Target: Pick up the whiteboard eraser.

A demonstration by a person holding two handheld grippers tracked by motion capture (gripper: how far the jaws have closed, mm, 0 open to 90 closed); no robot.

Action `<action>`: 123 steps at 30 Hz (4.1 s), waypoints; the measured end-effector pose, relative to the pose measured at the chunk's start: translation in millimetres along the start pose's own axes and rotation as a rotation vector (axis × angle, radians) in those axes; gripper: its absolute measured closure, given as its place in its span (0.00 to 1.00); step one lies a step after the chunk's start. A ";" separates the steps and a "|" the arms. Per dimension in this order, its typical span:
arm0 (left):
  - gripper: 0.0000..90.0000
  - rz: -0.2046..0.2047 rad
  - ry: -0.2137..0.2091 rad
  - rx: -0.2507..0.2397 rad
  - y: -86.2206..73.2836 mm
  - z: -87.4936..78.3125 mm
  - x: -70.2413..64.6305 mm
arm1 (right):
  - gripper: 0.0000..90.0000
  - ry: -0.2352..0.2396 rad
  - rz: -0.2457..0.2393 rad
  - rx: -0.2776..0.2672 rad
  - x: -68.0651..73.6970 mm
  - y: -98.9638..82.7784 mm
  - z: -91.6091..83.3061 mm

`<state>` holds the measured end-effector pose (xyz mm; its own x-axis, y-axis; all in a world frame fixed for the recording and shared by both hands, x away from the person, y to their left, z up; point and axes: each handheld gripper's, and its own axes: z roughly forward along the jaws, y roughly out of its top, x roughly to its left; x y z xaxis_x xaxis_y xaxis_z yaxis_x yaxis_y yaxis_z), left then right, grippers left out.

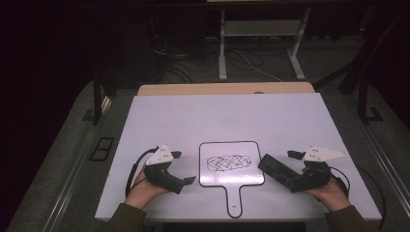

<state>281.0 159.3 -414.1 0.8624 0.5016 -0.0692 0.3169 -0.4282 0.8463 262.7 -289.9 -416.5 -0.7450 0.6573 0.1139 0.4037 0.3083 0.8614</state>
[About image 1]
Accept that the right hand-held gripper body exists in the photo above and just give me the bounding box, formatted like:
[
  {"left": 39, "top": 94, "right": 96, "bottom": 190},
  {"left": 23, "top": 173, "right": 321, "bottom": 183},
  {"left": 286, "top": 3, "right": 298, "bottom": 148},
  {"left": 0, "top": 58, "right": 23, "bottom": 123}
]
[{"left": 289, "top": 145, "right": 350, "bottom": 194}]

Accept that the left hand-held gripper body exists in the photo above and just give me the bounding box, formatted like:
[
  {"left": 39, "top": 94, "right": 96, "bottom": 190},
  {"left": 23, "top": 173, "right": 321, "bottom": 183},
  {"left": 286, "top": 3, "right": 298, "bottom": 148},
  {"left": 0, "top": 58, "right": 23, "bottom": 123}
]
[{"left": 143, "top": 143, "right": 186, "bottom": 195}]

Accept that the black whiteboard eraser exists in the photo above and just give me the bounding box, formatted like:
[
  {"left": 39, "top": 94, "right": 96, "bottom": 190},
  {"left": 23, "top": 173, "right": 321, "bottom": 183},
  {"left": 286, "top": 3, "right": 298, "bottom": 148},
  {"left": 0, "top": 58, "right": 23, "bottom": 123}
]
[{"left": 257, "top": 153, "right": 302, "bottom": 189}]

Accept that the small whiteboard with handle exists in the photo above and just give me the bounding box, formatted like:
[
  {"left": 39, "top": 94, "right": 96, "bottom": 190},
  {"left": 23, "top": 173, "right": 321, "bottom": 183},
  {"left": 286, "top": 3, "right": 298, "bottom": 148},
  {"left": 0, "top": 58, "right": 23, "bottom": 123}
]
[{"left": 198, "top": 140, "right": 266, "bottom": 219}]

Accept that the person's left hand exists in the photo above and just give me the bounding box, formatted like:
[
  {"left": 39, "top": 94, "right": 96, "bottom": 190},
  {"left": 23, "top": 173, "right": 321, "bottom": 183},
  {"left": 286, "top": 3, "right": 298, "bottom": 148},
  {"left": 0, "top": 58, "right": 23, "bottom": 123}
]
[{"left": 124, "top": 167, "right": 170, "bottom": 210}]

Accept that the person's right hand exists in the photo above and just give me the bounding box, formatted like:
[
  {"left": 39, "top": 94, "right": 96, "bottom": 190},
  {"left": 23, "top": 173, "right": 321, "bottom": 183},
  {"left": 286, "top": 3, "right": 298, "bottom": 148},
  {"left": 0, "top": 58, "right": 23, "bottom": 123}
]
[{"left": 302, "top": 166, "right": 352, "bottom": 213}]

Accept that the dark metal stand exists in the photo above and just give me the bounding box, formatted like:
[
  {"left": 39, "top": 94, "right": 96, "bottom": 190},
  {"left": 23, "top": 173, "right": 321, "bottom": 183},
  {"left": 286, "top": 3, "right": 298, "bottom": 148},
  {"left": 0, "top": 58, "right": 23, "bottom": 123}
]
[
  {"left": 81, "top": 69, "right": 113, "bottom": 127},
  {"left": 357, "top": 78, "right": 385, "bottom": 126}
]

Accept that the white metal stand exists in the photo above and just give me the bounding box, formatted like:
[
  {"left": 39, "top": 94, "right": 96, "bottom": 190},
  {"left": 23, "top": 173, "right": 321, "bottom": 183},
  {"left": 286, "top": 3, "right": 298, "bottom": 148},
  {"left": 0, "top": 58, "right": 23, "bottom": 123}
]
[{"left": 218, "top": 7, "right": 312, "bottom": 82}]

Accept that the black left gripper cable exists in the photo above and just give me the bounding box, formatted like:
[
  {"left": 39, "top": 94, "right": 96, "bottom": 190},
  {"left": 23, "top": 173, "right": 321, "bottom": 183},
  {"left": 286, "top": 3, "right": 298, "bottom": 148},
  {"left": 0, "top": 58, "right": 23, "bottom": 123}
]
[{"left": 124, "top": 145, "right": 160, "bottom": 198}]

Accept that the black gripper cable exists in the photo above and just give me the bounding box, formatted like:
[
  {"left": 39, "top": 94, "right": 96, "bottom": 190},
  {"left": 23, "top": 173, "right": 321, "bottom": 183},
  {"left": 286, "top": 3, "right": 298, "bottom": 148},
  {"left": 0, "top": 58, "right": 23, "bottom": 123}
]
[
  {"left": 329, "top": 165, "right": 352, "bottom": 198},
  {"left": 124, "top": 145, "right": 160, "bottom": 198}
]

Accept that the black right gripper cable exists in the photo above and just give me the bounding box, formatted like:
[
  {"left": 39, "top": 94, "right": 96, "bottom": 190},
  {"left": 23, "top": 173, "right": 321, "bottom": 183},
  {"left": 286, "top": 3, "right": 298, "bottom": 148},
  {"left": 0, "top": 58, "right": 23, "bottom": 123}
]
[{"left": 329, "top": 165, "right": 352, "bottom": 198}]

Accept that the black floor socket frame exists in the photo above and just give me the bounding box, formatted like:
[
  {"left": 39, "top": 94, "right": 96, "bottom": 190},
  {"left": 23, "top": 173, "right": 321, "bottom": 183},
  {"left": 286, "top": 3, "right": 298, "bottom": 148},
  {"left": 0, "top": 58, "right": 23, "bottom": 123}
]
[{"left": 89, "top": 136, "right": 116, "bottom": 162}]

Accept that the long black cable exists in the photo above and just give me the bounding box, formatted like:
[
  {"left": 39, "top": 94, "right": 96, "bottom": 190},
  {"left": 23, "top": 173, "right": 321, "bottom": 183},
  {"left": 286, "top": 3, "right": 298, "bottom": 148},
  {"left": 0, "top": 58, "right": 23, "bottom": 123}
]
[{"left": 353, "top": 163, "right": 388, "bottom": 230}]

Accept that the tangle of black floor cables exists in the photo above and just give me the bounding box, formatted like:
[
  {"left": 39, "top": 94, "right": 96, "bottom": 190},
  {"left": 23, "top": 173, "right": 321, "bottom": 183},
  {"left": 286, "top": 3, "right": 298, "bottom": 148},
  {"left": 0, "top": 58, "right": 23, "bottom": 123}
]
[{"left": 150, "top": 33, "right": 220, "bottom": 85}]

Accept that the white floor cable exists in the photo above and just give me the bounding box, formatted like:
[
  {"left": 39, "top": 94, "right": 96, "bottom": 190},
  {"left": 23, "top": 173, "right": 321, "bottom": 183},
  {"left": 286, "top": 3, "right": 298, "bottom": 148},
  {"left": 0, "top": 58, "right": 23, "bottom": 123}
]
[{"left": 231, "top": 47, "right": 285, "bottom": 83}]

